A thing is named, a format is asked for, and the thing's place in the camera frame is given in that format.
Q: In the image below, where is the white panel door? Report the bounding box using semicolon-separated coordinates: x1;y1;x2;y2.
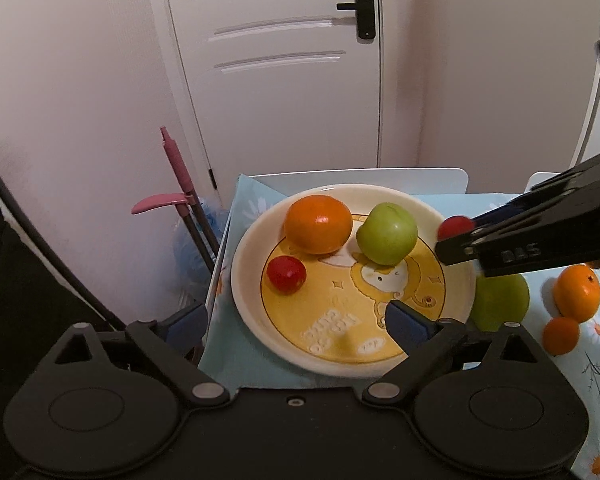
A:
150;0;380;204

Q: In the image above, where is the blue plastic bag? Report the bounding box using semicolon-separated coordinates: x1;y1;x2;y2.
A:
172;200;228;302

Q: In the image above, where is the white chair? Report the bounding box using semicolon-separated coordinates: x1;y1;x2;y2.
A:
524;171;557;192
252;167;469;196

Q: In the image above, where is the pink handled broom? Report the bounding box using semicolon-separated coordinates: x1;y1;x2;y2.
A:
160;127;220;256

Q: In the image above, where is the green apple in plate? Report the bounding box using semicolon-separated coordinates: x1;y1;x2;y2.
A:
356;203;418;266

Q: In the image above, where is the small red cherry tomato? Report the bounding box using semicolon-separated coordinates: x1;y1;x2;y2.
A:
437;216;475;240

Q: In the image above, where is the green apple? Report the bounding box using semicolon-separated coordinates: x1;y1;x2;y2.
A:
470;274;530;332
356;203;418;266

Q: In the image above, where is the pink dustpan handle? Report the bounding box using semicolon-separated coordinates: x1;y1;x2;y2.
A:
130;192;217;273

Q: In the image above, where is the small orange tangerine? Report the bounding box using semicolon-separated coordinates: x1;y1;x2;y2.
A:
542;316;580;356

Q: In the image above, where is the cream yellow cartoon plate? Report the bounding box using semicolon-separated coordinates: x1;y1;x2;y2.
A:
230;184;476;378

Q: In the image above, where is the large orange tangerine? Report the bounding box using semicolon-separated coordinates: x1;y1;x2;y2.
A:
283;195;353;256

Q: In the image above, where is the blue daisy tablecloth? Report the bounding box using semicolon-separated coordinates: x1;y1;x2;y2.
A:
200;177;600;479

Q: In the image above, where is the black door handle lock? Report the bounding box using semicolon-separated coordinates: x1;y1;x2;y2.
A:
336;0;376;41

